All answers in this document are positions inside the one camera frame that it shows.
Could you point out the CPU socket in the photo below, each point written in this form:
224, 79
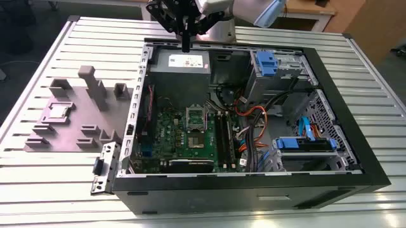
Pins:
196, 142

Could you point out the grey metal slot bracket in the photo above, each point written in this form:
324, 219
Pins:
107, 166

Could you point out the grey parts rack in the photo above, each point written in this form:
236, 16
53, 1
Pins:
81, 114

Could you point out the grey power supply unit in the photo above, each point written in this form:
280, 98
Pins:
177, 83

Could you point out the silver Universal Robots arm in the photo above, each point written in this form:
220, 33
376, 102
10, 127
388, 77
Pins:
221, 31

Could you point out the black graphics card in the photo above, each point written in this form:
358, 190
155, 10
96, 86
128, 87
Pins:
189, 165

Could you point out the black open PC case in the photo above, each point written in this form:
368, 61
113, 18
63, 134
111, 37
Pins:
221, 197

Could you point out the empty blue disk carrier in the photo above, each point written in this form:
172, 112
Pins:
266, 64

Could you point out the hard disk in blue carrier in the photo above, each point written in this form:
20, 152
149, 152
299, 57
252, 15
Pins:
290, 143

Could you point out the white desk frame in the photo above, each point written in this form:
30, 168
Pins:
145, 13

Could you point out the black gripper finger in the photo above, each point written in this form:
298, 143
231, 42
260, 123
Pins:
164, 16
205, 23

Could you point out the grey metal disk bay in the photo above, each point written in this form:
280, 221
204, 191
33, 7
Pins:
304, 155

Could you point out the brown wooden cabinet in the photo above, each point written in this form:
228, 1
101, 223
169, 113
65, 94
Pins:
374, 28

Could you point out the grey metal drive cage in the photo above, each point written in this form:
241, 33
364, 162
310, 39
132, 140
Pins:
263, 88

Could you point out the wooden desk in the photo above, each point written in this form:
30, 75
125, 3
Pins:
316, 7

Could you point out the black RAM slot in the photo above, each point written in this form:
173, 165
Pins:
228, 137

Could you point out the black office chair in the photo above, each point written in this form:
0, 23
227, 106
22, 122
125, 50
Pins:
18, 31

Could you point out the silver CPU with green edge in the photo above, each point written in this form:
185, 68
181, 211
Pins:
58, 111

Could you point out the green motherboard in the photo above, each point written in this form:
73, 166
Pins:
168, 142

